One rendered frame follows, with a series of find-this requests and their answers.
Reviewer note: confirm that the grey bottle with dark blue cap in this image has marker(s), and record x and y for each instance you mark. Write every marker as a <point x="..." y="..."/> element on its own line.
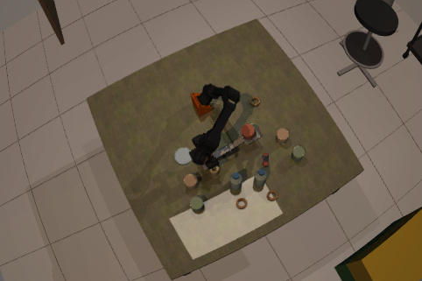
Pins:
<point x="260" y="177"/>
<point x="235" y="181"/>

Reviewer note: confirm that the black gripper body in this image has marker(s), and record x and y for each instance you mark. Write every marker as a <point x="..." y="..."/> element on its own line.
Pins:
<point x="212" y="162"/>

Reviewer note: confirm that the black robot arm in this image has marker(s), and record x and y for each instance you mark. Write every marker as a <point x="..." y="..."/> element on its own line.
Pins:
<point x="212" y="138"/>

